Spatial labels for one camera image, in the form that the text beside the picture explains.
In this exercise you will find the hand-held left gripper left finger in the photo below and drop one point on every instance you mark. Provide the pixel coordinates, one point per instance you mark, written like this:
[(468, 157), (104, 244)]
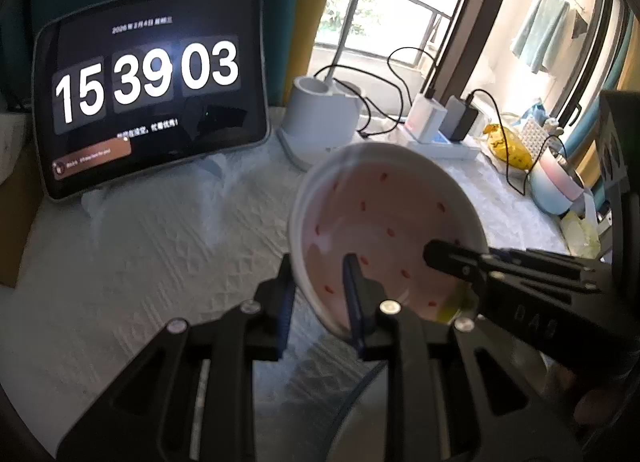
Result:
[(286, 302)]

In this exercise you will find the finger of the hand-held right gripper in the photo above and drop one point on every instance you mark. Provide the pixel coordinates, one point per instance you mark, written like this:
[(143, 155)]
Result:
[(535, 319), (550, 267)]

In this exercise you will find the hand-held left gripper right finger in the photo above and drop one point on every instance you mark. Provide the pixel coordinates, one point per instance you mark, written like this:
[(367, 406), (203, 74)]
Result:
[(352, 297)]

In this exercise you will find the pink dotted bowl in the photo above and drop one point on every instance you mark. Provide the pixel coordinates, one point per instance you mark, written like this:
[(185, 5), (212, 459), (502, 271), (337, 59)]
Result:
[(380, 202)]

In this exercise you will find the person's right hand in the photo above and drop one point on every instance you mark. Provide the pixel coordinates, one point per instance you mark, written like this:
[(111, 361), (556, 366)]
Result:
[(600, 402)]

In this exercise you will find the pale pink bowl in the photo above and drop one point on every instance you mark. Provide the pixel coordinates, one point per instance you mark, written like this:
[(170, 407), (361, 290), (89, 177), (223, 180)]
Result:
[(562, 177)]

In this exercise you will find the light blue bowl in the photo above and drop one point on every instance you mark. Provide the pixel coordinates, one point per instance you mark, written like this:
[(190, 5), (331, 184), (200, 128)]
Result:
[(547, 199)]

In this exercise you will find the white plastic basket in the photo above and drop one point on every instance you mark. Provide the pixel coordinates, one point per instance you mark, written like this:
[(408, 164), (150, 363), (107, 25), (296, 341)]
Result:
[(535, 135)]

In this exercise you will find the blue white packet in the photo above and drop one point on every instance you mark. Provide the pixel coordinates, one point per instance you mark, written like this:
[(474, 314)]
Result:
[(539, 112)]

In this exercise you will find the yellow bag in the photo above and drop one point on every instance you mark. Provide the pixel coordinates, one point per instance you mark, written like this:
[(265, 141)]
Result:
[(510, 150)]

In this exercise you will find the white textured tablecloth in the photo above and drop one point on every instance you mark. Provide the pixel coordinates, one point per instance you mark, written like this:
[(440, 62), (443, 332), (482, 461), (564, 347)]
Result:
[(150, 267)]

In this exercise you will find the white power strip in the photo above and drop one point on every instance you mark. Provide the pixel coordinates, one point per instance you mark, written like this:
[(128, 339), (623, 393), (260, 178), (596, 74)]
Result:
[(450, 150)]

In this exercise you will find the white cylindrical holder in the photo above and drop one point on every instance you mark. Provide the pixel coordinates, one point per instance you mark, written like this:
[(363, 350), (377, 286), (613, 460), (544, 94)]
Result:
[(320, 127)]

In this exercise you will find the dark hanging cloth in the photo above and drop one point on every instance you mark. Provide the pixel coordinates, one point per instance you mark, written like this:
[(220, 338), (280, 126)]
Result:
[(579, 25)]

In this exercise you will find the black charger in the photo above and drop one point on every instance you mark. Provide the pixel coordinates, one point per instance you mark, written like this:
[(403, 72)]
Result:
[(460, 117)]

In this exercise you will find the light blue hanging towel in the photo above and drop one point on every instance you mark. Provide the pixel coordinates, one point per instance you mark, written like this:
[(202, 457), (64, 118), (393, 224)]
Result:
[(542, 32)]

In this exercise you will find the white charger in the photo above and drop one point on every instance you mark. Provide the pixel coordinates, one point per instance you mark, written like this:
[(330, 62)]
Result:
[(425, 120)]

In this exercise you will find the tablet with clock display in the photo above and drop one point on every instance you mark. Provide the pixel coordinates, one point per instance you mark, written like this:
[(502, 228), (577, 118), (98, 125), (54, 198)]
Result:
[(150, 92)]

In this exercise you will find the cardboard box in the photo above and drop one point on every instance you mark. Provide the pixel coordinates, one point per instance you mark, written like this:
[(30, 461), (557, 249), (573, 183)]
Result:
[(17, 217)]

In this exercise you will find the yellow curtain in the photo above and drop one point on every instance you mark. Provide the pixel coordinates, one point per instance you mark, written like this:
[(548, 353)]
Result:
[(317, 17)]

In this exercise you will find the dark sliding door frame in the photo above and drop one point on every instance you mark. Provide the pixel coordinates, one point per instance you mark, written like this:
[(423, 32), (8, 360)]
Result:
[(480, 7)]

